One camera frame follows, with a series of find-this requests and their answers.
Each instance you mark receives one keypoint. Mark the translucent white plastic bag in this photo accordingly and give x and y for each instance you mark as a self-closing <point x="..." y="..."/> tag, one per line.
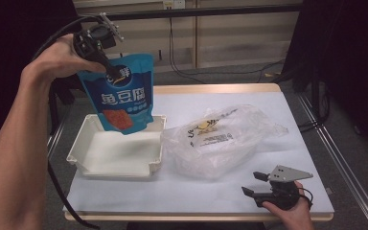
<point x="220" y="150"/>

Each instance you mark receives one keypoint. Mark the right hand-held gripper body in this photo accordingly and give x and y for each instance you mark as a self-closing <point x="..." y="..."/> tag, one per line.
<point x="282" y="195"/>

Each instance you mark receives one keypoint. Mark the dark curtain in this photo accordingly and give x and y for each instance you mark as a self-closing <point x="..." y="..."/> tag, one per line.
<point x="6" y="25"/>
<point x="348" y="48"/>

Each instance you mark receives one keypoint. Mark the black horizontal bar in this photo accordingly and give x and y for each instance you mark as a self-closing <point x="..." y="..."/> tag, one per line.
<point x="204" y="12"/>

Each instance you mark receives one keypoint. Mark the metal floor rail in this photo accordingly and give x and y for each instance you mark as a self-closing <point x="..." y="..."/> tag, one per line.
<point x="348" y="174"/>

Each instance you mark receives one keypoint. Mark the person's right hand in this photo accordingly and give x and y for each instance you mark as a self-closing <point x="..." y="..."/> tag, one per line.
<point x="295" y="218"/>

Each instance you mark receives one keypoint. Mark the blue food packet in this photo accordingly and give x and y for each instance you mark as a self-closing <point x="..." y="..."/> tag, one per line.
<point x="124" y="96"/>

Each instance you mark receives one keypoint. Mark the white plastic tray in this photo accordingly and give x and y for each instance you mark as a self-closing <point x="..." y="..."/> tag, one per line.
<point x="118" y="153"/>

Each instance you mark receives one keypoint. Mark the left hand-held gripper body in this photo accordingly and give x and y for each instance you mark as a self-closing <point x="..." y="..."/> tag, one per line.
<point x="91" y="43"/>

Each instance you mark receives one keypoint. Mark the person's left hand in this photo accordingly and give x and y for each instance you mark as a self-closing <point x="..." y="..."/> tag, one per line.
<point x="57" y="64"/>

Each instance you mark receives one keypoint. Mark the white wall socket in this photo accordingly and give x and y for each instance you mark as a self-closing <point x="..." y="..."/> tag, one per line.
<point x="174" y="4"/>

